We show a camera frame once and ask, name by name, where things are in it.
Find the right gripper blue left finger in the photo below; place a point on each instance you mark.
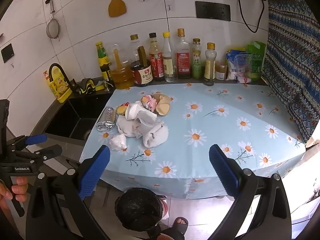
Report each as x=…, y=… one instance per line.
x=91, y=170

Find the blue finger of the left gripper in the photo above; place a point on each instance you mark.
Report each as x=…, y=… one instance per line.
x=37, y=139
x=49, y=152

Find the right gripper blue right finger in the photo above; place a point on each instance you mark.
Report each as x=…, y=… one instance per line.
x=227, y=170

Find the aluminium foil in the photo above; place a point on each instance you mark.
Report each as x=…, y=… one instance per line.
x=107, y=120

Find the white paper napkin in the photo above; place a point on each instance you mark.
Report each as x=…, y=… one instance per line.
x=146, y=118

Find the pink red wrapper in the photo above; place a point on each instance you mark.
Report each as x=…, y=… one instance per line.
x=149, y=102

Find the plastic white tissue ball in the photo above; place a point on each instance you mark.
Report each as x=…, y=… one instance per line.
x=118, y=142

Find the white knit cloth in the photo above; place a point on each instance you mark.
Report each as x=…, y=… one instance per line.
x=156, y=136
x=129, y=128

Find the black kitchen sink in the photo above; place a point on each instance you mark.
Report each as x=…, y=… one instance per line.
x=76, y=118

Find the black trash bin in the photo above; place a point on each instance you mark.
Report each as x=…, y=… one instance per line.
x=139, y=209

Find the person's left hand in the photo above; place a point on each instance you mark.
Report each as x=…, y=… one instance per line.
x=18, y=191

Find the yellow dish soap bottle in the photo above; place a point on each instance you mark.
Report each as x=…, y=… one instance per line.
x=62, y=98

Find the blue daisy tablecloth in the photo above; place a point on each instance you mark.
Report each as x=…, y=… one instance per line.
x=247, y=122

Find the black sink faucet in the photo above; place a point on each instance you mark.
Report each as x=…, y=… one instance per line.
x=58, y=80

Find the person's sandalled foot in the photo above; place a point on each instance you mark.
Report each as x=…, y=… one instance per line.
x=178, y=229

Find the yellow black sponge cloth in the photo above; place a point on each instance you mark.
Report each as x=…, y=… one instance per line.
x=87, y=86

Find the pink white bin base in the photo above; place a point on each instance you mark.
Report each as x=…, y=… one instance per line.
x=165, y=213

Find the green cap sauce bottle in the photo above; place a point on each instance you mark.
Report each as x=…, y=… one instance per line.
x=104, y=62

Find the white blue salt bag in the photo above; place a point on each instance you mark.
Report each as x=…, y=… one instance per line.
x=239, y=66

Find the small glass jar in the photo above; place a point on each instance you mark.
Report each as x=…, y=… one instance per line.
x=220, y=70

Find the dark soy sauce jug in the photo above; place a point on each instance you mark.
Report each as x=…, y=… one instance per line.
x=141, y=68

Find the large cooking oil jug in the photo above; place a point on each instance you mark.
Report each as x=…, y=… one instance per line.
x=120, y=68

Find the green label oil bottle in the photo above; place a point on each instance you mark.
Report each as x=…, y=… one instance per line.
x=196, y=62

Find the tall clear bottle gold cap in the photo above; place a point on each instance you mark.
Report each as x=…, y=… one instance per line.
x=135, y=43

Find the blue patterned curtain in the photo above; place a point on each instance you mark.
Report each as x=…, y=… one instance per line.
x=291, y=65

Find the small yellow cap bottle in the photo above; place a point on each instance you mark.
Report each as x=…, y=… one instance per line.
x=209, y=70

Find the red label sauce bottle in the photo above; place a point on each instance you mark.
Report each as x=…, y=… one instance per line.
x=156, y=61

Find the red label liquor bottle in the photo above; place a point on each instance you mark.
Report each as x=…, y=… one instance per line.
x=182, y=53

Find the clear vinegar bottle yellow cap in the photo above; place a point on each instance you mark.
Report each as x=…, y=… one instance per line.
x=170, y=70

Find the black wall switch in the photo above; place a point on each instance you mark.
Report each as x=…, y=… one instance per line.
x=7, y=53

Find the metal strainer on wall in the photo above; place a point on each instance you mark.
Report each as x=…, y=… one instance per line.
x=53, y=28

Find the wooden spatula on wall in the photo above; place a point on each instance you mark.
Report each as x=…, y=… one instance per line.
x=116, y=8

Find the black wall outlet strip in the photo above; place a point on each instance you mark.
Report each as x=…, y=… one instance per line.
x=214, y=11

